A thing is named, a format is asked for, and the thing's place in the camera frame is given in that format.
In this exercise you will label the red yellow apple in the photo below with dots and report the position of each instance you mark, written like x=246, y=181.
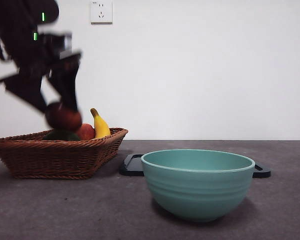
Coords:
x=87, y=132

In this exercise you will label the white wall socket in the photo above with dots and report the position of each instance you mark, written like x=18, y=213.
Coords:
x=101, y=12

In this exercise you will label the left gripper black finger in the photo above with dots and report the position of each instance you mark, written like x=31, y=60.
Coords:
x=67, y=82
x=27, y=87

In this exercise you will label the teal ribbed bowl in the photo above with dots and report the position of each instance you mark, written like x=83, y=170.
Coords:
x=197, y=192

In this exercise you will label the green avocado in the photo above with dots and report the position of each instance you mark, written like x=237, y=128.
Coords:
x=61, y=136

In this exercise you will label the dark purple plum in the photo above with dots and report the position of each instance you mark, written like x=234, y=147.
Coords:
x=63, y=117

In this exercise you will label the brown wicker basket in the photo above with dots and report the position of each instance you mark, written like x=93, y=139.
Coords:
x=52, y=160

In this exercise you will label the yellow banana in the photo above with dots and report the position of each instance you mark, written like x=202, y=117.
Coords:
x=101, y=127

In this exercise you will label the black rectangular tray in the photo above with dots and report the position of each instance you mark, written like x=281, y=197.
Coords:
x=131, y=167

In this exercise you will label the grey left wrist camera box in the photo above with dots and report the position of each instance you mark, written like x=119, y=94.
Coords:
x=57, y=42

